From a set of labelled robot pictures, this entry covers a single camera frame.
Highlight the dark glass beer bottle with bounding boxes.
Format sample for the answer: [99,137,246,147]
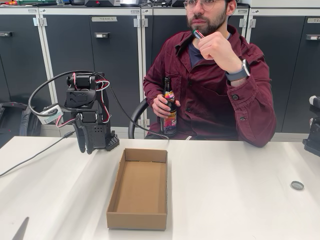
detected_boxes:
[159,76,179,137]

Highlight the green edding marker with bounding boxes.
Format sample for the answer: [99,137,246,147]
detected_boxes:
[193,29,206,41]

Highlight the person's left forearm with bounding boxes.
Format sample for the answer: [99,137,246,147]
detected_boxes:
[226,72,277,148]

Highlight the person's right forearm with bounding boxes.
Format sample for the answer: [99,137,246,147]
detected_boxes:
[143,74,166,101]

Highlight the person's right hand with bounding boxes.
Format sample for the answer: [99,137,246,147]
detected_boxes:
[152,93,182,118]

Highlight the person's left hand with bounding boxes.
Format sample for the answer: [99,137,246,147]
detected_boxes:
[197,31,245,74]

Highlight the black office chair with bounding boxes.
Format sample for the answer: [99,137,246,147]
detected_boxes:
[127,97,151,140]

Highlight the black backpack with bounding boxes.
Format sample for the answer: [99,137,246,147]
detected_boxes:
[0,101,42,148]

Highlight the open cardboard box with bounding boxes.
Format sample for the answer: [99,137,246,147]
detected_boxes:
[106,147,169,231]

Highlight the team tape label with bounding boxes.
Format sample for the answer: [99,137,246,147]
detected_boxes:
[91,16,118,23]

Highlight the green flat box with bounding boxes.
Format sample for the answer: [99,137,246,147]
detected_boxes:
[17,0,57,6]

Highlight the man in maroon shirt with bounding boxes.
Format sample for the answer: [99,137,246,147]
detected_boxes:
[142,0,277,148]

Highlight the metal bottle cap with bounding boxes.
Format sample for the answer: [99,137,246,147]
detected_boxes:
[289,180,305,191]

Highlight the grey gripper camera box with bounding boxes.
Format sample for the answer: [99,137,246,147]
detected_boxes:
[37,104,64,125]

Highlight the thick black camera cable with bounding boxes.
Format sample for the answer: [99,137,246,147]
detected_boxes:
[27,70,172,141]

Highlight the thin dark table cable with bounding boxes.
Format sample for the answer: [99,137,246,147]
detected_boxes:
[0,131,76,177]

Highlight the grey strap smartwatch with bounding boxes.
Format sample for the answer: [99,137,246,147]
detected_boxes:
[225,59,251,82]

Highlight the round wire-frame glasses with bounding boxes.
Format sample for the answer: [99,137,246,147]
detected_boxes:
[183,0,226,13]

